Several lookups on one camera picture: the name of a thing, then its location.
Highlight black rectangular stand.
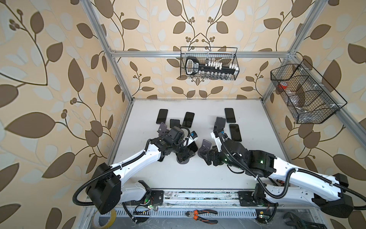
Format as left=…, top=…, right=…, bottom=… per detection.
left=170, top=119, right=181, bottom=129
left=213, top=117, right=226, bottom=133

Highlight silver phone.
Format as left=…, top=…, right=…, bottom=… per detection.
left=229, top=124, right=242, bottom=142

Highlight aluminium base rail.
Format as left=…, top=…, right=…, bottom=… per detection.
left=75, top=187, right=327, bottom=229

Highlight black rectangular stand left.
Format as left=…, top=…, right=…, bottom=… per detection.
left=170, top=119, right=181, bottom=129

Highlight black phone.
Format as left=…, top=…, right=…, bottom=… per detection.
left=188, top=142, right=198, bottom=153

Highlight black wire basket wall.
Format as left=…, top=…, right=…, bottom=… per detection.
left=180, top=46, right=240, bottom=81
left=270, top=59, right=348, bottom=124

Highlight black adjustable wrench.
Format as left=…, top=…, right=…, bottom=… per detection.
left=283, top=212, right=327, bottom=229

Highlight black socket tool set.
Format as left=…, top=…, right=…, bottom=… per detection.
left=183, top=56, right=239, bottom=76

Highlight black wire basket back wall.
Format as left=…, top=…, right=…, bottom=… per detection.
left=180, top=46, right=240, bottom=81

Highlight red capped item in basket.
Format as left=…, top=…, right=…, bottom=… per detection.
left=278, top=81, right=288, bottom=91

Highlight yellow tape roll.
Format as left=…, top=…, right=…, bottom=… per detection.
left=91, top=209, right=117, bottom=229

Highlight purple edged phone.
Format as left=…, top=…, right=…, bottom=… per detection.
left=156, top=109, right=168, bottom=125

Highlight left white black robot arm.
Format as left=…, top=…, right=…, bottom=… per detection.
left=72, top=127, right=198, bottom=215

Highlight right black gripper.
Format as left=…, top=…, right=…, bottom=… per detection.
left=200, top=144, right=246, bottom=171

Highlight orange black pliers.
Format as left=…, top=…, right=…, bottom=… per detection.
left=185, top=208, right=219, bottom=225

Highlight black wire basket right wall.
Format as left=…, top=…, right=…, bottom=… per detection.
left=270, top=59, right=348, bottom=124

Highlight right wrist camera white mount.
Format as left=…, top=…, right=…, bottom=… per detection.
left=211, top=130, right=227, bottom=152

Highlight black rectangular stand back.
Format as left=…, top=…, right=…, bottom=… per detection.
left=213, top=117, right=226, bottom=133

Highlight round dark stand front left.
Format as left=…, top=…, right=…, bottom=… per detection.
left=177, top=159, right=190, bottom=165

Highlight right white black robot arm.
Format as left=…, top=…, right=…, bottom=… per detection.
left=198, top=131, right=366, bottom=218

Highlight green phone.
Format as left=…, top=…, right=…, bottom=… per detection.
left=225, top=108, right=236, bottom=124
left=182, top=112, right=195, bottom=128

